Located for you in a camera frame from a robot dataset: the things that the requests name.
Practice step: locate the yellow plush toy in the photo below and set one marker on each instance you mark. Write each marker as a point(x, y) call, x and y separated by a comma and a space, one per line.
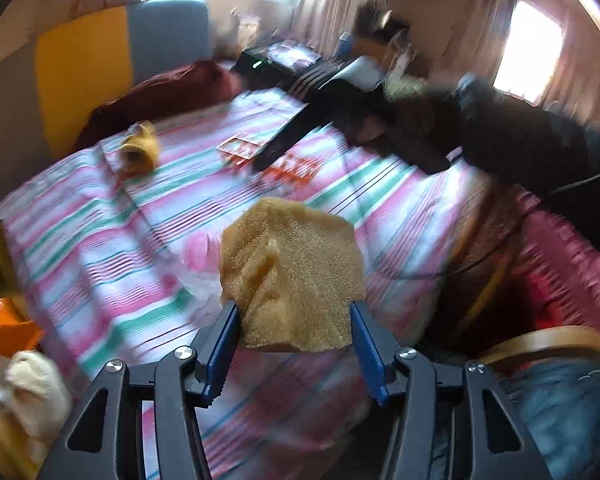
point(142, 152)

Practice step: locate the pink plastic item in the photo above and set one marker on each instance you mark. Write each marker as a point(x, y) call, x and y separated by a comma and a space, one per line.
point(200, 252)

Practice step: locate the thick yellow sponge block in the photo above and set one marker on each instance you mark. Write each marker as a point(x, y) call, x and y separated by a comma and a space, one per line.
point(300, 270)

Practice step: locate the maroon cloth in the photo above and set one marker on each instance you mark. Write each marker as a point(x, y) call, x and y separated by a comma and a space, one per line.
point(170, 92)

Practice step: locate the grey yellow blue sofa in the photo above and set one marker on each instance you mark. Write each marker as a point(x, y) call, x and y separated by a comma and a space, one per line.
point(80, 70)

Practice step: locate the orange plastic grid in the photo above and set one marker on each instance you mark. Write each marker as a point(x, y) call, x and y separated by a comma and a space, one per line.
point(292, 169)

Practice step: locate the person's right forearm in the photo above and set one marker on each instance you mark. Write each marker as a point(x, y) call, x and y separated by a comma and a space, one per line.
point(520, 130)

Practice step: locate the wooden chair rim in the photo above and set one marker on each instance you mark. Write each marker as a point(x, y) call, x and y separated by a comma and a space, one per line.
point(545, 340)

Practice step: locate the red cloth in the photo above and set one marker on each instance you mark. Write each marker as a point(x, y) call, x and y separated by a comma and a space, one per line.
point(565, 270)

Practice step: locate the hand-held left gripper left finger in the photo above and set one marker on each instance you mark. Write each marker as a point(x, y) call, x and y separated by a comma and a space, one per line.
point(220, 355)

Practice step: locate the orange packet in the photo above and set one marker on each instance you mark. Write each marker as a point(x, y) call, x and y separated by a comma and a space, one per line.
point(10, 332)

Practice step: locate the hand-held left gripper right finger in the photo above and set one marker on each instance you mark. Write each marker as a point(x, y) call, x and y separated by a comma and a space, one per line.
point(366, 352)

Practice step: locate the white soft cloth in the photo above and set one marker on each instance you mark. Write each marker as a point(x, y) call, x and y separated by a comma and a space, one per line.
point(35, 390)

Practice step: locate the person's blue jeans leg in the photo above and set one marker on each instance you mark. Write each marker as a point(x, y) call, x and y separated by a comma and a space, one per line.
point(555, 410)

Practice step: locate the striped pink green tablecloth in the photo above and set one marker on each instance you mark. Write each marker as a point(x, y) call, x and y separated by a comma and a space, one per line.
point(105, 270)

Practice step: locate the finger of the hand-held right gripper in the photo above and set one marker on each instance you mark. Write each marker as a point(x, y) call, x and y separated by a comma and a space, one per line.
point(292, 137)

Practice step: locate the cluttered side table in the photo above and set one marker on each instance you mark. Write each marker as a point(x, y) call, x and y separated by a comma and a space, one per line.
point(375, 25)

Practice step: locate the red plastic frame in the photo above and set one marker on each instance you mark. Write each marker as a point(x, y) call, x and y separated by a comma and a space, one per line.
point(230, 154)

